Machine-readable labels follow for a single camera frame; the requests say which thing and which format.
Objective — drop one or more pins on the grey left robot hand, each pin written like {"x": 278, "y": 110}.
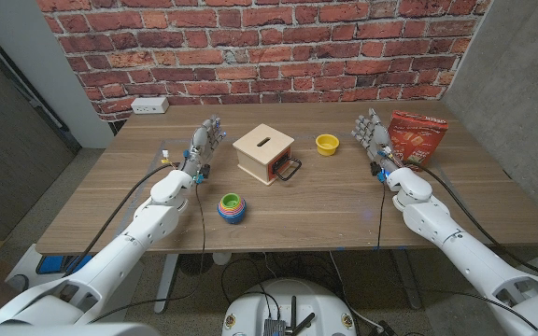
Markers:
{"x": 201, "y": 144}

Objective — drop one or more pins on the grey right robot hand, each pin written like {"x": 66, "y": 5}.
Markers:
{"x": 377, "y": 140}

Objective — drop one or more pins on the wooden box with slot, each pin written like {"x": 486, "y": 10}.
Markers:
{"x": 259, "y": 140}

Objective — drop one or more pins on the wooden drawer with red front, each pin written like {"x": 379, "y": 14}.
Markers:
{"x": 272, "y": 170}

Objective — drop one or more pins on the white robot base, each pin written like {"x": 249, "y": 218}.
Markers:
{"x": 255, "y": 308}

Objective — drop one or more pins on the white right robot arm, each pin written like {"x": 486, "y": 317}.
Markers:
{"x": 470, "y": 261}

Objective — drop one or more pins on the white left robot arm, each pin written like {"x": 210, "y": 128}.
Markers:
{"x": 124, "y": 242}

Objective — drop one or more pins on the red snack package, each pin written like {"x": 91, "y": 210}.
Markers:
{"x": 418, "y": 137}

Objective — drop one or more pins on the yellow plastic cup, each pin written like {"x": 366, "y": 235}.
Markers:
{"x": 327, "y": 144}

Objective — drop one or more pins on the white power outlet strip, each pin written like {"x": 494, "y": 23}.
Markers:
{"x": 150, "y": 105}

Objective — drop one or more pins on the rainbow stacking cups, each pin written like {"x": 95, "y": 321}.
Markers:
{"x": 231, "y": 209}

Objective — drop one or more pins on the grey table leg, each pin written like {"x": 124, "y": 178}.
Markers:
{"x": 408, "y": 280}

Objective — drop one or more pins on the white table leg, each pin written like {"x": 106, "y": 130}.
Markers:
{"x": 165, "y": 284}

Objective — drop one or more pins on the white robot head rim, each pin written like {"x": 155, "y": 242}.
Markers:
{"x": 63, "y": 330}

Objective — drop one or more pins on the printed brick wall backdrop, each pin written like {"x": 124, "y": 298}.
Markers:
{"x": 269, "y": 46}

